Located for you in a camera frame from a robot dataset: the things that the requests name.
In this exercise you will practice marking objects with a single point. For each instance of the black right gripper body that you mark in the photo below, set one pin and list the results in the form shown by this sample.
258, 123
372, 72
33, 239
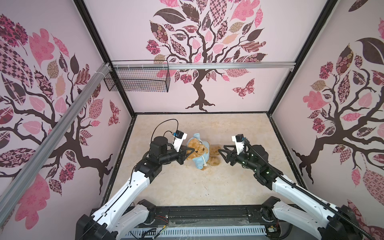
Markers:
244, 159

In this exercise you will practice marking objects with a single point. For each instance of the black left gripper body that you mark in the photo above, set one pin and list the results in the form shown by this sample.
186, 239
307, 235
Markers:
172, 156

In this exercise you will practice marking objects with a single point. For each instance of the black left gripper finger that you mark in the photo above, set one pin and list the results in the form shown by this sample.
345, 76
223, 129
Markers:
187, 157
186, 150

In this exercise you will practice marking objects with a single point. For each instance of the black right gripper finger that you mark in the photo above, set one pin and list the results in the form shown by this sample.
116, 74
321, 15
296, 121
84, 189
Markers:
231, 148
226, 155

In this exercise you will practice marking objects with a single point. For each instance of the brown plush teddy bear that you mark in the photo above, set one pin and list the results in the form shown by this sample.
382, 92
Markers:
214, 159

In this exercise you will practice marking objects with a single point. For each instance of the light blue teddy shirt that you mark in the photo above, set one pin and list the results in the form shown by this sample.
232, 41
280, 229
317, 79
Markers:
202, 151

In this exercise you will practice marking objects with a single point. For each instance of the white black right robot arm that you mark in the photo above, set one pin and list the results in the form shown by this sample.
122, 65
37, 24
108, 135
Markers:
322, 220

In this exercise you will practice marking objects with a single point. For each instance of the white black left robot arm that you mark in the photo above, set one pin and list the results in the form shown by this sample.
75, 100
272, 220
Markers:
114, 219

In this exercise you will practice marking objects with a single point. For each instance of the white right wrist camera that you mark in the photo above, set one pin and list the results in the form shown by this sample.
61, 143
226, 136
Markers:
239, 141

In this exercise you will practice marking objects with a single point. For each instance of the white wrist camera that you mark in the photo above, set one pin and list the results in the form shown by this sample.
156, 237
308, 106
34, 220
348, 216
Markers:
178, 140
239, 141

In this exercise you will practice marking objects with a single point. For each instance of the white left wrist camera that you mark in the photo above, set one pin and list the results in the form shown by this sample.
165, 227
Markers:
178, 140

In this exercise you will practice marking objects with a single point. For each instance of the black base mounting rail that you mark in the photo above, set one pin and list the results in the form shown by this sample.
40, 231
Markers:
210, 214

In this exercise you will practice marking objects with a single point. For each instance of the white slotted cable duct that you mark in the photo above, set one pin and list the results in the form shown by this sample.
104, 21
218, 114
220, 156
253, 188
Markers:
194, 232

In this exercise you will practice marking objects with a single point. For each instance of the black wire mesh basket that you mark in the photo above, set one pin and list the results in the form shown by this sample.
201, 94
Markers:
139, 76

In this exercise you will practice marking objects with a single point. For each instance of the aluminium rail back wall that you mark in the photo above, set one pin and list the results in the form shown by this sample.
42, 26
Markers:
201, 66

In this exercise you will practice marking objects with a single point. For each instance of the aluminium rail wall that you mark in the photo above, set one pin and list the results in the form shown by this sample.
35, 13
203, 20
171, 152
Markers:
201, 66
22, 181

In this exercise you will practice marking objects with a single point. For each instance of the aluminium rail left wall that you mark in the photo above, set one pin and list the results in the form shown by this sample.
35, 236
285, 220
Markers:
22, 181

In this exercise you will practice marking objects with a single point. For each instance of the black corner frame post right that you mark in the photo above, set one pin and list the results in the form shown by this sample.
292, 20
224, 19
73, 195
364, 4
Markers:
320, 23

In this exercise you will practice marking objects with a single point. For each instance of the black corner frame post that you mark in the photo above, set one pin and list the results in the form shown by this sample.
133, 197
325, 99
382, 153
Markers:
320, 23
91, 27

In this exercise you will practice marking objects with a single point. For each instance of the black corner frame post left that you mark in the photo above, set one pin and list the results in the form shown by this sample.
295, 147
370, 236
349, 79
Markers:
91, 27

